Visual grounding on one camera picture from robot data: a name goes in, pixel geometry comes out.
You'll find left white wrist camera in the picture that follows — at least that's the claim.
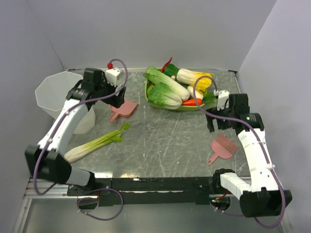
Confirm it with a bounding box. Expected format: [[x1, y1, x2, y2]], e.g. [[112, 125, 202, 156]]
[[104, 67, 123, 87]]

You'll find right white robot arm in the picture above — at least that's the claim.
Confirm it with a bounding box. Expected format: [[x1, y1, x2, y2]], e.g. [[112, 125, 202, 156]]
[[206, 90, 292, 217]]

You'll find front green lettuce head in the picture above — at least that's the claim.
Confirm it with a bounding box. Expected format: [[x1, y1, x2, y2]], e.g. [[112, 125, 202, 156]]
[[147, 83, 182, 109]]

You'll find pink hand brush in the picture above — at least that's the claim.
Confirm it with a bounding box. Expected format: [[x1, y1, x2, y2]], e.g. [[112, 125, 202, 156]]
[[207, 134, 239, 166]]

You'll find orange carrot toy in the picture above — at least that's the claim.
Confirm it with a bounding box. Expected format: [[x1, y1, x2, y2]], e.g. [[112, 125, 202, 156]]
[[182, 99, 203, 106]]

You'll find aluminium frame rail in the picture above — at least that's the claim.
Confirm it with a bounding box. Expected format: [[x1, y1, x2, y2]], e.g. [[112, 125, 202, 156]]
[[14, 169, 292, 233]]

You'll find pink plastic dustpan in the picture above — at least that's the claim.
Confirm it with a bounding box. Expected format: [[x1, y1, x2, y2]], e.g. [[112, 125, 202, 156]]
[[108, 99, 138, 123]]

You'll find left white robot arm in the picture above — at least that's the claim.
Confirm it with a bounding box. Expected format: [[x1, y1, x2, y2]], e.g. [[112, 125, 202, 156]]
[[25, 67, 126, 195]]

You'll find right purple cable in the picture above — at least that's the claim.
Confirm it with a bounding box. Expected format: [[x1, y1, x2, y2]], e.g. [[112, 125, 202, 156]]
[[192, 76, 287, 229]]

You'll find purple cable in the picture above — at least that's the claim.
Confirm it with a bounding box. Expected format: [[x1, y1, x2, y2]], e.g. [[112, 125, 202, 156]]
[[33, 58, 129, 195], [192, 76, 287, 229]]

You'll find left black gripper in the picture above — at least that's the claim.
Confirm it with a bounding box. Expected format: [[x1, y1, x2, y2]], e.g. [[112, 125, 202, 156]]
[[95, 75, 126, 108]]

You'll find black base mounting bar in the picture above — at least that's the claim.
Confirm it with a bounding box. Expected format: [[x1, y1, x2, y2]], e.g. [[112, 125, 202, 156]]
[[67, 177, 230, 207]]

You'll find celery stalk toy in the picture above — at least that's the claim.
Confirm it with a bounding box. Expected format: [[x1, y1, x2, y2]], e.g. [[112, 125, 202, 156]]
[[64, 123, 131, 163]]

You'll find yellow leaf napa cabbage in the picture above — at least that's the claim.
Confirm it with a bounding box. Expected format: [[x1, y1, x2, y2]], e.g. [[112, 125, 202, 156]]
[[176, 68, 213, 92]]

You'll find white daikon radish toy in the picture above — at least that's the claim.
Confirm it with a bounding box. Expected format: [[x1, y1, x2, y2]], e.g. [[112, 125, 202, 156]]
[[186, 85, 204, 100]]

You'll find long green romaine lettuce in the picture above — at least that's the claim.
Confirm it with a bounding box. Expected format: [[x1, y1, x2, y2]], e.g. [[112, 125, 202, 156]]
[[143, 66, 190, 101]]

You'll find translucent white trash bin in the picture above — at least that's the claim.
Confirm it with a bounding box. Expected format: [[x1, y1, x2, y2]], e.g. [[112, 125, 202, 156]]
[[35, 71, 95, 134]]

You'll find red chili pepper toy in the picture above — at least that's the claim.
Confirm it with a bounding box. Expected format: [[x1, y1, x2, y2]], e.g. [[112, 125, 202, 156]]
[[161, 57, 173, 73]]

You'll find green plastic tray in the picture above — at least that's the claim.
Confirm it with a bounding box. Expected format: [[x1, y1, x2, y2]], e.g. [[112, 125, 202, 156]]
[[143, 66, 198, 111]]

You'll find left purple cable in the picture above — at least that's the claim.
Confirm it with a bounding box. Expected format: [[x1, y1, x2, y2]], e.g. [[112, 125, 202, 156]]
[[33, 58, 129, 195]]

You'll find dark green leafy vegetable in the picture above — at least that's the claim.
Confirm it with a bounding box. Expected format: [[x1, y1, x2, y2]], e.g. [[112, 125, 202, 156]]
[[163, 64, 180, 77]]

